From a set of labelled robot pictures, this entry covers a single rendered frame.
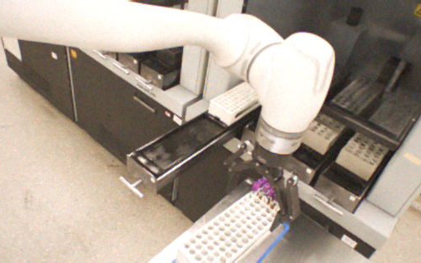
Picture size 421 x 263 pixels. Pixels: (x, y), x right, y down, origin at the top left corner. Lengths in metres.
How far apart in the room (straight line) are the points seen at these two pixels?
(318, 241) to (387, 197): 0.35
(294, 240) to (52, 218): 1.34
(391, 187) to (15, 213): 1.69
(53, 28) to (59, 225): 1.61
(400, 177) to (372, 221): 0.16
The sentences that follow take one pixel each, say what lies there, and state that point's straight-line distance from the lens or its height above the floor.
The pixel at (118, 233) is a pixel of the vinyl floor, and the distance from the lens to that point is 1.87.
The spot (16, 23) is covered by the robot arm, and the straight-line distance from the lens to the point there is 0.38.
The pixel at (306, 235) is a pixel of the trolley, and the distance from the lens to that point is 0.96.
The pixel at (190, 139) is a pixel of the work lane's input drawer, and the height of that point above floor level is 0.80.
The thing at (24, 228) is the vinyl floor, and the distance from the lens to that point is 1.96.
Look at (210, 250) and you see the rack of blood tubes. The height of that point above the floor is 0.87.
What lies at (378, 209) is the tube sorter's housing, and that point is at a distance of 1.27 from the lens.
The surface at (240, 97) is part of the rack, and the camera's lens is 1.28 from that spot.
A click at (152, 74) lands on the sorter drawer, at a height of 0.78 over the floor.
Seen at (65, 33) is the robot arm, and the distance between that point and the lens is 0.39.
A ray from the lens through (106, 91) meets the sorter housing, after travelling 1.84.
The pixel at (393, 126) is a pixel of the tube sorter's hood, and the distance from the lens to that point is 1.09.
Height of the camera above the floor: 1.55
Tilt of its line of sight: 39 degrees down
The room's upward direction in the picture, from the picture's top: 11 degrees clockwise
